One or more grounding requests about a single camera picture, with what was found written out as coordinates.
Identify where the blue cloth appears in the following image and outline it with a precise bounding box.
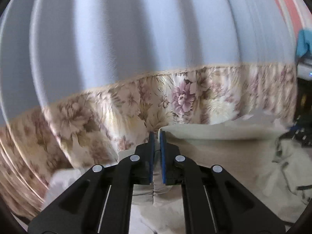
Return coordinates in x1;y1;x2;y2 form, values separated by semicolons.
296;29;312;57

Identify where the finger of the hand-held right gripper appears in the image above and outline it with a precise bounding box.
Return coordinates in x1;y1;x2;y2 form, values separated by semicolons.
288;124;308;139

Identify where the water dispenser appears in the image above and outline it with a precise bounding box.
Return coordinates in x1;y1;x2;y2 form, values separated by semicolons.
294;57;312;149

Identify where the light green zip jacket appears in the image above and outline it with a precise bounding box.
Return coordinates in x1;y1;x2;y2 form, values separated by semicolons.
132;113;312;234

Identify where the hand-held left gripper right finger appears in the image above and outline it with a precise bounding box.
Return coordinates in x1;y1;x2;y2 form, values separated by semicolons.
160;131;285;234

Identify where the blue floral curtain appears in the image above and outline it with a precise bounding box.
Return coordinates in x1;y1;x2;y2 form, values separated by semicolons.
0;0;299;222

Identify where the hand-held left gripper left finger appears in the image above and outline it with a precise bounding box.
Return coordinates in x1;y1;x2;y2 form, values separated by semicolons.
28;131;156;234

